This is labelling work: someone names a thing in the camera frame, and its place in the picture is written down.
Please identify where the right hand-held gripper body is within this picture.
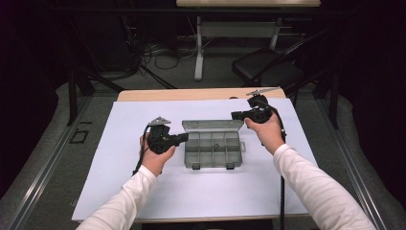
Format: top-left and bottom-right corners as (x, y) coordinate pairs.
(243, 87), (278, 125)

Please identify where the desk with white legs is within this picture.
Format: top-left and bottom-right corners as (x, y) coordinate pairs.
(175, 0), (322, 81)

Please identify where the grey clear compartment box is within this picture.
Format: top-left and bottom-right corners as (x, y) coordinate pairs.
(181, 119), (247, 171)

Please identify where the black chair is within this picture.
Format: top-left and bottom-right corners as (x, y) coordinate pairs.
(232, 30), (329, 94)

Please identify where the black metal stand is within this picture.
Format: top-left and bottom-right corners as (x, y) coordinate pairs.
(65, 68), (125, 127)
(329, 68), (340, 129)

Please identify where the person's left hand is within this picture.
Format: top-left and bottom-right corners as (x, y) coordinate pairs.
(139, 133), (177, 177)

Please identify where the metal floor rail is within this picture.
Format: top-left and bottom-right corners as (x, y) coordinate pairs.
(317, 99), (389, 230)
(6, 95), (97, 230)

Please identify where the person's right hand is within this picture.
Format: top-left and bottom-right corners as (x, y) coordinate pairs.
(244, 111), (286, 156)

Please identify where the white table mat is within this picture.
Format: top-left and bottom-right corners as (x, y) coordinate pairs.
(71, 98), (319, 223)

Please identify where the bundle of floor cables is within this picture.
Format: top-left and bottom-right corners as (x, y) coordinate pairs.
(140, 41), (199, 71)

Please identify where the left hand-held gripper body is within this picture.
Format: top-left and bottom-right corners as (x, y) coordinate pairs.
(147, 116), (176, 155)

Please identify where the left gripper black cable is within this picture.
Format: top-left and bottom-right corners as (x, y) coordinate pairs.
(131, 124), (152, 177)

